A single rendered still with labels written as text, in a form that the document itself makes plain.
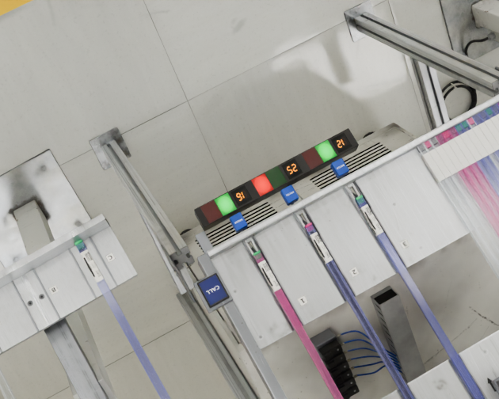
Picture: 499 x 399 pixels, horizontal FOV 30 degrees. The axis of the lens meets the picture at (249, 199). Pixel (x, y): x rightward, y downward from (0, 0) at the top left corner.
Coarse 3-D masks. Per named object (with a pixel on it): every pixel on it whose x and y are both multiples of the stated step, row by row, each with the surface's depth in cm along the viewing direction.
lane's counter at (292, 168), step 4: (292, 160) 175; (284, 164) 175; (288, 164) 175; (292, 164) 175; (296, 164) 175; (284, 168) 175; (288, 168) 175; (292, 168) 175; (296, 168) 175; (288, 172) 175; (292, 172) 175; (296, 172) 175; (300, 172) 175; (288, 176) 174; (292, 176) 174
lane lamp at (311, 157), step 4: (312, 148) 176; (304, 152) 176; (308, 152) 176; (312, 152) 176; (316, 152) 176; (304, 156) 176; (308, 156) 176; (312, 156) 176; (316, 156) 176; (308, 160) 175; (312, 160) 175; (316, 160) 175; (320, 160) 175; (308, 164) 175; (312, 164) 175; (316, 164) 175; (320, 164) 175; (312, 168) 175
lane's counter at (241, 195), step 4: (240, 188) 174; (244, 188) 174; (232, 192) 173; (236, 192) 173; (240, 192) 173; (244, 192) 173; (248, 192) 173; (236, 196) 173; (240, 196) 173; (244, 196) 173; (248, 196) 173; (236, 200) 173; (240, 200) 173; (244, 200) 173; (248, 200) 173; (240, 204) 173
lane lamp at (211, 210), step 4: (212, 200) 173; (208, 204) 173; (212, 204) 173; (204, 208) 172; (208, 208) 172; (212, 208) 172; (216, 208) 172; (204, 212) 172; (208, 212) 172; (212, 212) 172; (216, 212) 172; (220, 212) 172; (208, 216) 172; (212, 216) 172; (216, 216) 172; (220, 216) 172; (208, 220) 172; (212, 220) 172
